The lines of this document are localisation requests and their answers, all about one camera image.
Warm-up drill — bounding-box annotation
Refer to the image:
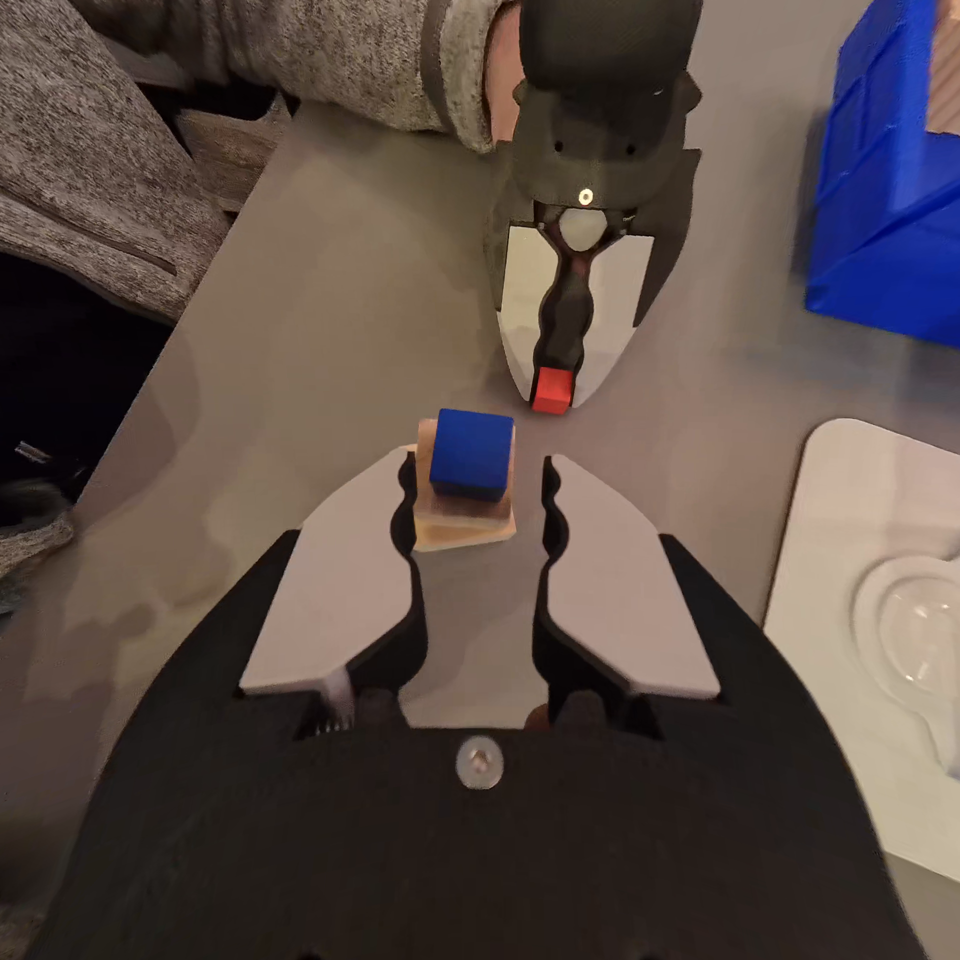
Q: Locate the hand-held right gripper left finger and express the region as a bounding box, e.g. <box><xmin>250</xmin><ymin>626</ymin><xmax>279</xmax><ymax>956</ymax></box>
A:
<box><xmin>238</xmin><ymin>446</ymin><xmax>430</xmax><ymax>696</ymax></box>

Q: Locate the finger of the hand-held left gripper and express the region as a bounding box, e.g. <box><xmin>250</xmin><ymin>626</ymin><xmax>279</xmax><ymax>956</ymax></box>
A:
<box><xmin>497</xmin><ymin>223</ymin><xmax>569</xmax><ymax>400</ymax></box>
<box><xmin>566</xmin><ymin>234</ymin><xmax>654</xmax><ymax>411</ymax></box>

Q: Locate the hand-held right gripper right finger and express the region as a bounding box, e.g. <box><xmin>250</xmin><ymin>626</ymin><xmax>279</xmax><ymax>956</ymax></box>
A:
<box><xmin>532</xmin><ymin>453</ymin><xmax>723</xmax><ymax>697</ymax></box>

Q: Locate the red wooden cube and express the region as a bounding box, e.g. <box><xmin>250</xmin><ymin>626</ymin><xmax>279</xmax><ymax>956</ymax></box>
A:
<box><xmin>530</xmin><ymin>366</ymin><xmax>578</xmax><ymax>416</ymax></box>

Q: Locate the blue wooden cube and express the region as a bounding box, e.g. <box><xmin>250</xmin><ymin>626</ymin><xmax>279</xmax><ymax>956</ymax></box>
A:
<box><xmin>429</xmin><ymin>408</ymin><xmax>516</xmax><ymax>502</ymax></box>

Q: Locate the person's left forearm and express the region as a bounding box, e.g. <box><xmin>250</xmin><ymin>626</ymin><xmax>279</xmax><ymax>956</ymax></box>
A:
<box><xmin>67</xmin><ymin>0</ymin><xmax>520</xmax><ymax>156</ymax></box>

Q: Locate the person's left hand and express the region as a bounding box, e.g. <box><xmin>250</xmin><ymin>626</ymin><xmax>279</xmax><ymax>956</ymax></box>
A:
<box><xmin>485</xmin><ymin>3</ymin><xmax>528</xmax><ymax>147</ymax></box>

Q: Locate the white stand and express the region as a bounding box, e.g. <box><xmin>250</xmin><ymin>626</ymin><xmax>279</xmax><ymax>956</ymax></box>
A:
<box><xmin>760</xmin><ymin>417</ymin><xmax>960</xmax><ymax>877</ymax></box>

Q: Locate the blue plastic bin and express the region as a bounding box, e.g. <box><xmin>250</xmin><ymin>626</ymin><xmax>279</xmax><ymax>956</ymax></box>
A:
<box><xmin>804</xmin><ymin>0</ymin><xmax>960</xmax><ymax>348</ymax></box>

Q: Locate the person's grey sweater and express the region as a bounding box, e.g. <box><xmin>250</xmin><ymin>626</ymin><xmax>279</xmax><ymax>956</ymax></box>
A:
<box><xmin>0</xmin><ymin>0</ymin><xmax>235</xmax><ymax>325</ymax></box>

